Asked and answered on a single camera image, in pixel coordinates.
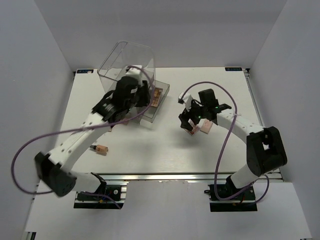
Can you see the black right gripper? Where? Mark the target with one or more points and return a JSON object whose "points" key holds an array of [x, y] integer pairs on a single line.
{"points": [[185, 116]]}

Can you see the foundation bottle near front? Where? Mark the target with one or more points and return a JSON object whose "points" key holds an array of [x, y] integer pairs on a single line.
{"points": [[99, 149]]}

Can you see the pink makeup box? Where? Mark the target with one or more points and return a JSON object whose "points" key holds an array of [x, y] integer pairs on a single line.
{"points": [[206, 126]]}

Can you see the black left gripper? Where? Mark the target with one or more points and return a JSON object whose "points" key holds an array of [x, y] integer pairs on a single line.
{"points": [[145, 96]]}

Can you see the smoked acrylic drawer organizer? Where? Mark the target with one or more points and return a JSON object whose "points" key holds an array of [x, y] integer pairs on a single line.
{"points": [[151, 113]]}

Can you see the aluminium front rail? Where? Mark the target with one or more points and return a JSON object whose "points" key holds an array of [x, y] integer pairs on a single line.
{"points": [[274, 176]]}

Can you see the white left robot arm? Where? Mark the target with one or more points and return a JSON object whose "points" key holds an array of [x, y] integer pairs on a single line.
{"points": [[55, 168]]}

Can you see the long square-pan eyeshadow palette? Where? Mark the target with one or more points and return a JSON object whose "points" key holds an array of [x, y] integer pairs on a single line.
{"points": [[156, 97]]}

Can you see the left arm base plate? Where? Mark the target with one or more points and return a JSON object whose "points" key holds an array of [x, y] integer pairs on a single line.
{"points": [[110, 195]]}

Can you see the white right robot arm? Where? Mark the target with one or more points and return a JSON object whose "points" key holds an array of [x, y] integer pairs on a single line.
{"points": [[265, 151]]}

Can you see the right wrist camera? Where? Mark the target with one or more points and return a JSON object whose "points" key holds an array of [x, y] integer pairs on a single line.
{"points": [[186, 100]]}

